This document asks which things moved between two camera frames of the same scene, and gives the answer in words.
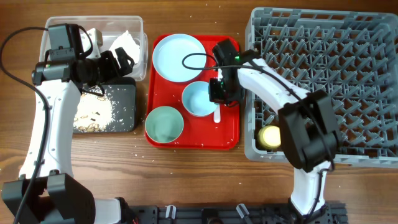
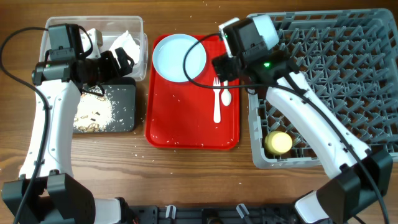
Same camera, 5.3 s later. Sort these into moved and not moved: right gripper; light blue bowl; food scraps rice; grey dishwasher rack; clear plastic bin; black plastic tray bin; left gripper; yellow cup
Moved: right gripper; light blue bowl; yellow cup
Not moved: grey dishwasher rack; black plastic tray bin; clear plastic bin; food scraps rice; left gripper
